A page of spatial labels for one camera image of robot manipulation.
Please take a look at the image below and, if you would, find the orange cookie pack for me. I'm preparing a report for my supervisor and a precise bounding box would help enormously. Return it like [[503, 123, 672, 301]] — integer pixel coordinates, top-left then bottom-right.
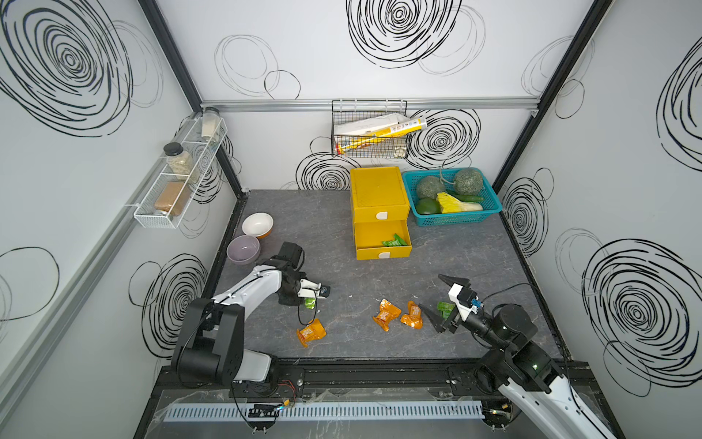
[[400, 301, 423, 330], [296, 318, 327, 348], [372, 299, 401, 332]]

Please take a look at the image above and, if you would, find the green cookie pack top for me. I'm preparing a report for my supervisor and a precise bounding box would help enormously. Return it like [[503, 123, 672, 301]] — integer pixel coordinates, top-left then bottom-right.
[[382, 234, 408, 247]]

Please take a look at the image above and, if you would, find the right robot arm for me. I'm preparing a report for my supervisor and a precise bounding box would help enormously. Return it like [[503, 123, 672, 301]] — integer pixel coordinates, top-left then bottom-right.
[[420, 274, 615, 438]]

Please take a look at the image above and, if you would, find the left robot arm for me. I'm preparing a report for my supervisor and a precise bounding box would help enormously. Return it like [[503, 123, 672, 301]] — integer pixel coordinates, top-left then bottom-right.
[[171, 241, 305, 385]]

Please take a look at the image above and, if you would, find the purple bowl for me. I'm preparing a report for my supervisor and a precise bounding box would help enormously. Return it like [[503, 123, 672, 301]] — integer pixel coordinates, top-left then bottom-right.
[[227, 235, 261, 265]]

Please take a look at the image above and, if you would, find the white orange bowl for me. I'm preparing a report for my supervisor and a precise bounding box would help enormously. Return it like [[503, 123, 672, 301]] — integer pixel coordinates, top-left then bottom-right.
[[241, 212, 274, 239]]

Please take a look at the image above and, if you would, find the teal plastic basket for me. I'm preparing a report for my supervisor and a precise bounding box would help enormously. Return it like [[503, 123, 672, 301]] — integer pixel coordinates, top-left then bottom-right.
[[402, 168, 503, 227]]

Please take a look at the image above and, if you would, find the green cucumber toy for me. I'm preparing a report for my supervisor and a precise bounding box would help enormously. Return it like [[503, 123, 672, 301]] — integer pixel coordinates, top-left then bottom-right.
[[446, 190, 484, 203]]

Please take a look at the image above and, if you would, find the green avocado toy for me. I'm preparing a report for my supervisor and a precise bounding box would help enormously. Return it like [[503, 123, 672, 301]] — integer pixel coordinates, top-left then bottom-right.
[[415, 198, 442, 215]]

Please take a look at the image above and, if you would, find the right netted melon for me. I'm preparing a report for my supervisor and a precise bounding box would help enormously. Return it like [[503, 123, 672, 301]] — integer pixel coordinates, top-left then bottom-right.
[[453, 168, 484, 196]]

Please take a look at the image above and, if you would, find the netted melon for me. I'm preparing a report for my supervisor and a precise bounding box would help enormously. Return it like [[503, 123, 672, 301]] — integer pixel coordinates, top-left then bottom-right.
[[415, 176, 446, 199], [453, 168, 484, 196]]

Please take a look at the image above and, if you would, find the left netted melon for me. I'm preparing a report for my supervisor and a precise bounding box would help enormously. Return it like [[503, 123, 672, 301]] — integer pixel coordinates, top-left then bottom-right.
[[415, 176, 446, 199]]

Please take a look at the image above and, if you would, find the brown block container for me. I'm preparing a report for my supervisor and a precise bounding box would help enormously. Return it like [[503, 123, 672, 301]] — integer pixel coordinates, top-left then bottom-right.
[[154, 181, 191, 217]]

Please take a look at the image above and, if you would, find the yellow white box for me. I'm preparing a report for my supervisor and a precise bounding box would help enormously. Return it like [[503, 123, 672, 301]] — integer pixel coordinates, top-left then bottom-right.
[[333, 113, 428, 155]]

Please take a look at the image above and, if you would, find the spice jar black lid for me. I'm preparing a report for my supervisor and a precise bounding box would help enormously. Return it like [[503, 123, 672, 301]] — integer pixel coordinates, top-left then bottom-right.
[[163, 142, 199, 184]]

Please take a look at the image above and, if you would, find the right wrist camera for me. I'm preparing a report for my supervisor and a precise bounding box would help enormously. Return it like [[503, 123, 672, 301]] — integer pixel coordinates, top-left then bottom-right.
[[449, 283, 483, 322]]

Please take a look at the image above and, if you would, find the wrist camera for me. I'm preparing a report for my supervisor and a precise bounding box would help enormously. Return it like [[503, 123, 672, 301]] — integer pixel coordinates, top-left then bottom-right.
[[297, 279, 331, 299], [449, 283, 483, 322]]

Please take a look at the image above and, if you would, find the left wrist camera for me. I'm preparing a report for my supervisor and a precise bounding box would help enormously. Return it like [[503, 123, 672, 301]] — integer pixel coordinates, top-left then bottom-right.
[[297, 279, 331, 299]]

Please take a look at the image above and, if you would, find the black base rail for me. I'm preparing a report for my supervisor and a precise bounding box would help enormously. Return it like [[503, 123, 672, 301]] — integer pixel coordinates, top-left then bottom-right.
[[155, 356, 599, 402]]

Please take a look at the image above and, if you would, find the white slotted cable duct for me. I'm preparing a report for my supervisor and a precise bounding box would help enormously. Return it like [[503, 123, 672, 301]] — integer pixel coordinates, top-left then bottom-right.
[[163, 401, 484, 422]]

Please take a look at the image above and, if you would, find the white wire wall shelf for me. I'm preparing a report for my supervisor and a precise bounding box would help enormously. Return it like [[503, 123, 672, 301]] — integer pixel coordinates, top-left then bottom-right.
[[133, 113, 228, 230]]

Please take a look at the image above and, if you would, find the black wire wall basket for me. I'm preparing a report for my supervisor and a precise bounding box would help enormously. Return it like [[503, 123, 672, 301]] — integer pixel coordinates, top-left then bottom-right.
[[332, 99, 409, 159]]

